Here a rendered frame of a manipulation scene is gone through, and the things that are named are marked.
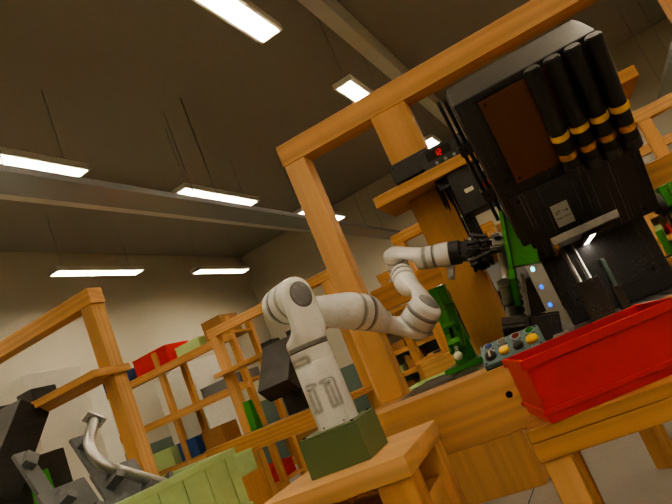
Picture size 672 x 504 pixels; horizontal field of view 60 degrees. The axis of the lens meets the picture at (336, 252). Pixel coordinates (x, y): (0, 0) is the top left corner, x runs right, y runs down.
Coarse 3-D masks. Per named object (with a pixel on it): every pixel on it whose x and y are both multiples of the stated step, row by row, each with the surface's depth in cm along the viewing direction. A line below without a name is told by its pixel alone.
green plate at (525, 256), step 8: (504, 224) 161; (504, 232) 161; (512, 232) 162; (504, 240) 161; (512, 240) 162; (512, 248) 161; (520, 248) 161; (528, 248) 160; (536, 248) 159; (512, 256) 161; (520, 256) 160; (528, 256) 160; (536, 256) 159; (512, 264) 160; (520, 264) 160; (528, 264) 161
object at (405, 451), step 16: (400, 432) 136; (416, 432) 125; (432, 432) 128; (384, 448) 122; (400, 448) 113; (416, 448) 113; (368, 464) 110; (384, 464) 106; (400, 464) 105; (416, 464) 108; (304, 480) 124; (320, 480) 115; (336, 480) 108; (352, 480) 107; (368, 480) 106; (384, 480) 105; (288, 496) 112; (304, 496) 110; (320, 496) 109; (336, 496) 108; (352, 496) 107
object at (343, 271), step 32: (384, 128) 215; (416, 128) 211; (320, 192) 224; (320, 224) 221; (448, 224) 204; (352, 256) 225; (352, 288) 215; (448, 288) 203; (480, 288) 199; (480, 320) 198; (384, 352) 210; (480, 352) 198; (384, 384) 209
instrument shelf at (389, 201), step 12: (624, 72) 176; (636, 72) 175; (624, 84) 178; (456, 156) 193; (468, 156) 191; (432, 168) 195; (444, 168) 194; (456, 168) 193; (408, 180) 198; (420, 180) 196; (432, 180) 195; (396, 192) 199; (408, 192) 198; (420, 192) 204; (384, 204) 200; (396, 204) 206; (408, 204) 213; (396, 216) 224
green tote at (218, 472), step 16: (192, 464) 160; (208, 464) 145; (224, 464) 151; (176, 480) 134; (192, 480) 139; (208, 480) 143; (224, 480) 148; (240, 480) 154; (144, 496) 124; (160, 496) 128; (176, 496) 132; (192, 496) 137; (208, 496) 141; (224, 496) 146; (240, 496) 151
